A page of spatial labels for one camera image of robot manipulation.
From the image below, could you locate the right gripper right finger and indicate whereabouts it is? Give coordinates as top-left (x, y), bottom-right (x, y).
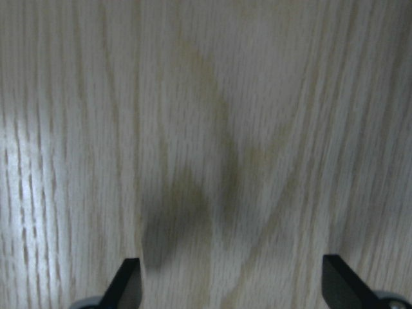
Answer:
top-left (322, 254), bottom-right (411, 309)

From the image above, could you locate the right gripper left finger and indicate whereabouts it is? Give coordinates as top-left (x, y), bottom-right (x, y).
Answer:
top-left (72, 257), bottom-right (143, 308)

